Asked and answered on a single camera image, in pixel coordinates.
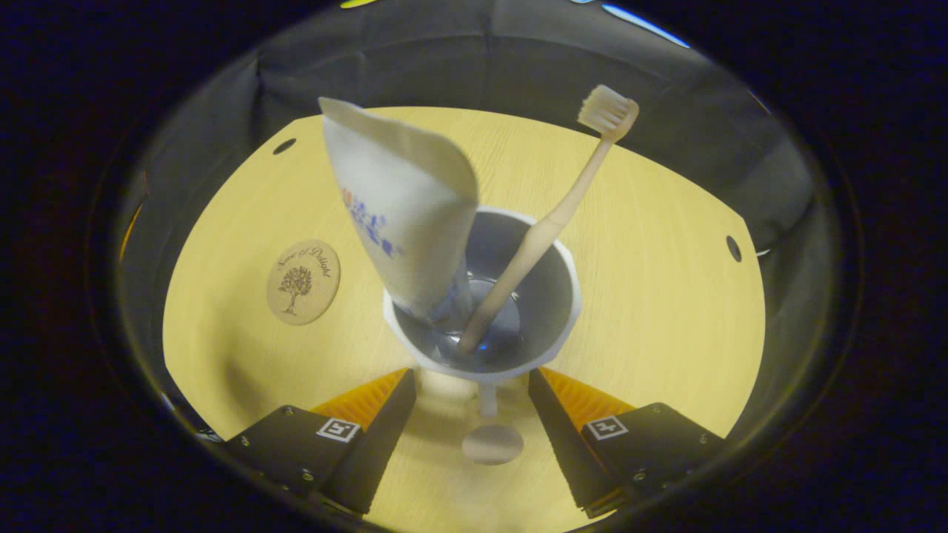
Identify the white cup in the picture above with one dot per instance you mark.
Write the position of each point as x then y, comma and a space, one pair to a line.
552, 311

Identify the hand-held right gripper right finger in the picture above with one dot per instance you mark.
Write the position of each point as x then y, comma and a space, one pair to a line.
559, 444

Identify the white toothpaste tube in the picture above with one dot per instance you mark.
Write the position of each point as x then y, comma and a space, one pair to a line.
400, 192

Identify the black backdrop cloth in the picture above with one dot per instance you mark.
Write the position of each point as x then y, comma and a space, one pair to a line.
518, 74

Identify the round wooden coaster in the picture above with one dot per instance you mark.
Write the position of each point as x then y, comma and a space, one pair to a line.
304, 283

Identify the beige toothbrush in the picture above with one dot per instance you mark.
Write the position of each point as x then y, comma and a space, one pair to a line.
563, 207

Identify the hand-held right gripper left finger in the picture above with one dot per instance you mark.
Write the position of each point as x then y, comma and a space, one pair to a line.
378, 444

